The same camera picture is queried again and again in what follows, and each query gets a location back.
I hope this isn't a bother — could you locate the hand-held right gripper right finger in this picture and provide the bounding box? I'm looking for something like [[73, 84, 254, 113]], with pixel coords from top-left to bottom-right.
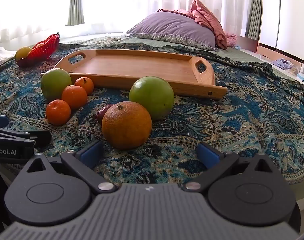
[[181, 142, 281, 195]]

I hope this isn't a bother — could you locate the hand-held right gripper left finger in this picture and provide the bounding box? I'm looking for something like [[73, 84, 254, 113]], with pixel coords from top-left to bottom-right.
[[24, 140, 117, 195]]

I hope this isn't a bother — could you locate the small tangerine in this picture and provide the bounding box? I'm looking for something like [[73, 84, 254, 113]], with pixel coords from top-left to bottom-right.
[[74, 77, 95, 95], [46, 99, 71, 126], [61, 85, 88, 110]]

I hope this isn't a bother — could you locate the dark red date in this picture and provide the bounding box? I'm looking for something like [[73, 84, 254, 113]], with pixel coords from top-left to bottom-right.
[[96, 104, 115, 123]]

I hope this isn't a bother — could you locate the large orange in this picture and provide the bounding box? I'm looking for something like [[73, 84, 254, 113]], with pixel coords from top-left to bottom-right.
[[102, 101, 152, 150]]

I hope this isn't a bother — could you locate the green apple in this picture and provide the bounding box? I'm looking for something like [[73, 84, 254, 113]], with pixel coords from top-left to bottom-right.
[[41, 68, 72, 101], [129, 76, 175, 122]]

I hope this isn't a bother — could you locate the wooden tray with handles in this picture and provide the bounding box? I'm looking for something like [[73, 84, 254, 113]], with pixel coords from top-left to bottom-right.
[[40, 49, 228, 101]]

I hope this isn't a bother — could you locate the teal paisley blanket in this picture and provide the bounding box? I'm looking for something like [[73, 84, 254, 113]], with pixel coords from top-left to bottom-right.
[[0, 41, 304, 187]]

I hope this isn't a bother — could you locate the white cloth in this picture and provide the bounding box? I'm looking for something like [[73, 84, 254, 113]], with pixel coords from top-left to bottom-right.
[[0, 47, 17, 66]]

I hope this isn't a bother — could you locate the yellow citrus fruit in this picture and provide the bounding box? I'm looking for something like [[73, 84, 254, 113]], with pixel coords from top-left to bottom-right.
[[15, 46, 33, 61]]

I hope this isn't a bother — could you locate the red glass bowl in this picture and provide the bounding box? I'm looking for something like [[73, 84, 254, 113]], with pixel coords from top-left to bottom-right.
[[16, 32, 60, 68]]

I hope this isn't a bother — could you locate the lavender cloth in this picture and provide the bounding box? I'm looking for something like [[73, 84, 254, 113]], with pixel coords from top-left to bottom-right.
[[272, 58, 296, 71]]

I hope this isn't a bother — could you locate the wooden bed board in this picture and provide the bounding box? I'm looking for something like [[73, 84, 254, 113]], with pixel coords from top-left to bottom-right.
[[238, 36, 260, 54]]

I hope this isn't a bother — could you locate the purple pillow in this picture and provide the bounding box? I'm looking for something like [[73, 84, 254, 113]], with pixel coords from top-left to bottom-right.
[[126, 11, 217, 52]]

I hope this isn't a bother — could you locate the pink quilt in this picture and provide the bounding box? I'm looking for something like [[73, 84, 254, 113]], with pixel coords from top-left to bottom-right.
[[158, 0, 238, 50]]

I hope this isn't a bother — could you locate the green curtain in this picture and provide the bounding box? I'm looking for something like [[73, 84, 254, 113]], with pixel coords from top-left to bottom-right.
[[245, 0, 264, 40], [65, 0, 85, 27]]

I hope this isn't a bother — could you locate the white sheer curtain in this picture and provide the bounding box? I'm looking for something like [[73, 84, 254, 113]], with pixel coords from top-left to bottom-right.
[[0, 0, 252, 44]]

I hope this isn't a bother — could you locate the white wardrobe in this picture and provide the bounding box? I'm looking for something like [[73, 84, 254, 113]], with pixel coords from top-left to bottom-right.
[[257, 0, 304, 78]]

